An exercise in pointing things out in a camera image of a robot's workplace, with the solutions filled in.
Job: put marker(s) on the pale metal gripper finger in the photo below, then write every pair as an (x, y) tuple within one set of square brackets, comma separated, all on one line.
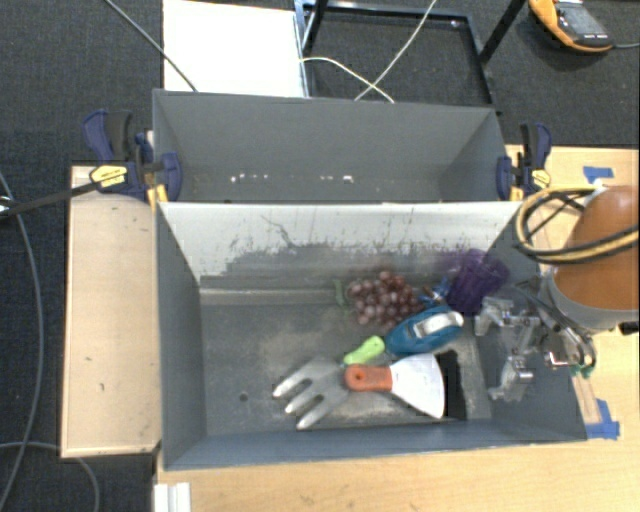
[(495, 314), (515, 380)]

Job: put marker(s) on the purple ribbed cup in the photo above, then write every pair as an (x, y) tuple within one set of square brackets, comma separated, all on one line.
[(475, 282)]

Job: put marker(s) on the blue and white tape dispenser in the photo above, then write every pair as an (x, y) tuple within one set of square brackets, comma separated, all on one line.
[(420, 332)]

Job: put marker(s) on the red toy grape bunch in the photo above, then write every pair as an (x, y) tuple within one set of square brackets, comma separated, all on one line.
[(382, 297)]

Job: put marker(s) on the grey metal bin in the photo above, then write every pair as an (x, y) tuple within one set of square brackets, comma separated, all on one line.
[(260, 340)]

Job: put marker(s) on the pale wood flat board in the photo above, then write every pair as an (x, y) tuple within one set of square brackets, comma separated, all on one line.
[(110, 320)]

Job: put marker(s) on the black cylinder on white bracket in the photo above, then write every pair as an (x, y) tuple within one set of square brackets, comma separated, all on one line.
[(629, 328)]

